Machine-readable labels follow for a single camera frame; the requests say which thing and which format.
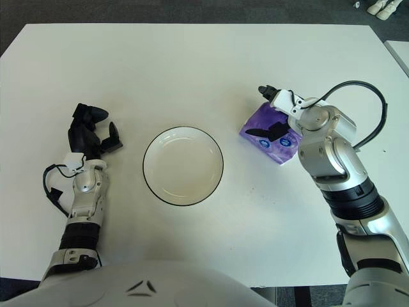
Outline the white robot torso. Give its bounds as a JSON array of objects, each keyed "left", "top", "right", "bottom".
[{"left": 0, "top": 259, "right": 266, "bottom": 307}]

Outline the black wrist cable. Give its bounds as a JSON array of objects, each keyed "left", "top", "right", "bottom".
[
  {"left": 300, "top": 80, "right": 388, "bottom": 150},
  {"left": 43, "top": 164, "right": 81, "bottom": 218}
]

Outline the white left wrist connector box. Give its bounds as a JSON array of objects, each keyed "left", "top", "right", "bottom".
[{"left": 63, "top": 152, "right": 86, "bottom": 173}]

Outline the purple tissue paper pack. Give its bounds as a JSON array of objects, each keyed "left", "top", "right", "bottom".
[{"left": 238, "top": 102, "right": 303, "bottom": 167}]

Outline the black table leg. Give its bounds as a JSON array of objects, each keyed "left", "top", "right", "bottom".
[{"left": 298, "top": 286, "right": 311, "bottom": 307}]

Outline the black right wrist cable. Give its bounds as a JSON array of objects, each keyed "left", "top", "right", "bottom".
[{"left": 300, "top": 80, "right": 388, "bottom": 150}]

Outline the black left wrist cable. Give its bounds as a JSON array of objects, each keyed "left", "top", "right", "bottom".
[{"left": 43, "top": 164, "right": 81, "bottom": 218}]

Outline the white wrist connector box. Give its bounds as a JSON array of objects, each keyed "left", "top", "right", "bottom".
[
  {"left": 63, "top": 152, "right": 86, "bottom": 173},
  {"left": 271, "top": 90, "right": 307, "bottom": 120}
]

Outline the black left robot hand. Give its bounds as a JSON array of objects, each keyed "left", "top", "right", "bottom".
[{"left": 67, "top": 102, "right": 124, "bottom": 159}]

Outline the white right wrist connector box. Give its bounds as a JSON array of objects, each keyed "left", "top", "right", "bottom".
[{"left": 271, "top": 90, "right": 307, "bottom": 120}]

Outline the white side table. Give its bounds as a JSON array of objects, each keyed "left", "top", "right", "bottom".
[{"left": 385, "top": 40, "right": 409, "bottom": 79}]

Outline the white plate with black rim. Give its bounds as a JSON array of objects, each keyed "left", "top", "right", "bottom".
[{"left": 142, "top": 127, "right": 224, "bottom": 206}]

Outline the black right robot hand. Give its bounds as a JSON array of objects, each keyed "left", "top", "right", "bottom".
[{"left": 245, "top": 84, "right": 290, "bottom": 143}]

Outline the white shoe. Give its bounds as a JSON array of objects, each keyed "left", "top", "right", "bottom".
[
  {"left": 375, "top": 0, "right": 402, "bottom": 20},
  {"left": 366, "top": 0, "right": 387, "bottom": 14}
]

